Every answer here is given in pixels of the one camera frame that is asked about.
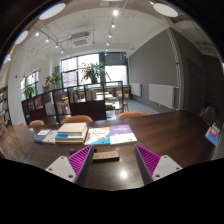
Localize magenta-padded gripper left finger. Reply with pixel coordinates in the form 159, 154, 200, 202
44, 144, 95, 188

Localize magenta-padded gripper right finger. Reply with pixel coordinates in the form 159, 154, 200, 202
133, 144, 184, 186

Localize thin white book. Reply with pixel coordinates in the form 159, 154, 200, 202
42, 129, 59, 145

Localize stack of books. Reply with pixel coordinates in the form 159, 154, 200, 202
54, 122, 89, 145

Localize blue and white book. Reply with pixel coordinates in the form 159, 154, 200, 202
33, 128, 52, 144

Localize flat multi-socket power strip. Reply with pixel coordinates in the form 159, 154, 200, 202
91, 150, 120, 164

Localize white-blue illustrated book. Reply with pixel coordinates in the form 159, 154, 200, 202
84, 126, 111, 146

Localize orange chairs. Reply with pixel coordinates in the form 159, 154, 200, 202
18, 106, 217, 127

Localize purple and white book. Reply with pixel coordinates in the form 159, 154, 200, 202
108, 124, 138, 146

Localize dark open shelf unit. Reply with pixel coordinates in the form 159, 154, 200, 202
20, 80, 132, 125

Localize blue standing card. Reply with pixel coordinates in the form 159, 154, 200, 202
204, 122, 223, 148

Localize small potted green plant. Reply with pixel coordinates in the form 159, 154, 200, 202
21, 83, 36, 99

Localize tall bookshelf with books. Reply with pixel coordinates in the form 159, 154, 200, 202
0, 84, 13, 131

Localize medium potted green plant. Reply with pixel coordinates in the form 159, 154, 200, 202
44, 72, 62, 89

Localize large potted green plant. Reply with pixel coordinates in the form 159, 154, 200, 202
80, 62, 106, 84

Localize ceiling air conditioner unit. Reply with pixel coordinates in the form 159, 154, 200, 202
69, 31, 93, 48

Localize round white ceiling lamps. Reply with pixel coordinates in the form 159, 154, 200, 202
3, 1, 179, 64

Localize small ceiling spotlights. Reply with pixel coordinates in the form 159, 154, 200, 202
34, 9, 119, 56

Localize large white wall radiator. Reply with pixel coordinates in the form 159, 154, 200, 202
148, 83, 176, 109

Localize small white wall radiator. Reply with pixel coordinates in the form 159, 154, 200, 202
130, 82, 142, 98

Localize white wall pipes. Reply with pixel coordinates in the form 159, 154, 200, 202
166, 28, 184, 110

